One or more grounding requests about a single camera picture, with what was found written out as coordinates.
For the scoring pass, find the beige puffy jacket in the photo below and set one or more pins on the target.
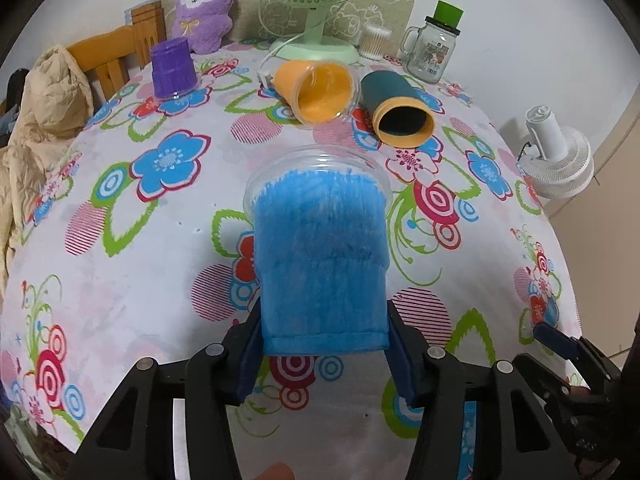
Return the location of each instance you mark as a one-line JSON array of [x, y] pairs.
[[56, 104]]

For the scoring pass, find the black clothing pile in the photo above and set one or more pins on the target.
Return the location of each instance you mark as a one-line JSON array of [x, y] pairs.
[[15, 90]]

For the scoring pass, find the teal and yellow cup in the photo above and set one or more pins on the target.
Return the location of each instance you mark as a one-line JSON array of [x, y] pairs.
[[398, 116]]

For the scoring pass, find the purple fuzzy plastic cup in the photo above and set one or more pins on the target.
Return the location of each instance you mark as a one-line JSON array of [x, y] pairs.
[[173, 71]]

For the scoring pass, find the floral tablecloth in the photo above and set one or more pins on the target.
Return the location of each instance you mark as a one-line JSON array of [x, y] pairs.
[[139, 245]]

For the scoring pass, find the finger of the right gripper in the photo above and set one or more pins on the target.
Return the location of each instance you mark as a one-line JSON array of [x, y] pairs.
[[593, 365]]

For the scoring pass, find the wooden chair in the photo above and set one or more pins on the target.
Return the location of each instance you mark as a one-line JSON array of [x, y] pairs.
[[105, 54]]

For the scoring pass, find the glass jar green lid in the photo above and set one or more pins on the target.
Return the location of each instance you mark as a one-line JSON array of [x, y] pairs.
[[428, 49]]

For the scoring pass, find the blue fuzzy plastic cup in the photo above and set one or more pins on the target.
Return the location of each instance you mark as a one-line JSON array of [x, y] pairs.
[[320, 251]]

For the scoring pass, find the white clip fan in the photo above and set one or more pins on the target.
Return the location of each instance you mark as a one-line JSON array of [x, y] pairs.
[[560, 164]]

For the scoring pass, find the cotton swab container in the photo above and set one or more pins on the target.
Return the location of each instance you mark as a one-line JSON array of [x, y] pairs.
[[373, 41]]

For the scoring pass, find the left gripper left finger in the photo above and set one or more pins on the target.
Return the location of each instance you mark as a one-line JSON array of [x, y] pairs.
[[133, 436]]

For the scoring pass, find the purple plush bunny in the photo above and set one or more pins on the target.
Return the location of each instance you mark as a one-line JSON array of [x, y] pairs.
[[202, 23]]

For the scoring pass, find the cartoon patterned board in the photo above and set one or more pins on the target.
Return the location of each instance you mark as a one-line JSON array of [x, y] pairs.
[[269, 19]]

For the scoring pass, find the orange fuzzy plastic cup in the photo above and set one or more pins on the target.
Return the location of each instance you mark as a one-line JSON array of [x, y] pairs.
[[317, 91]]

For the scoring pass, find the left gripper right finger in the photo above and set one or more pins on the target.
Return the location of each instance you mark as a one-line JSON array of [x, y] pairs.
[[514, 437]]

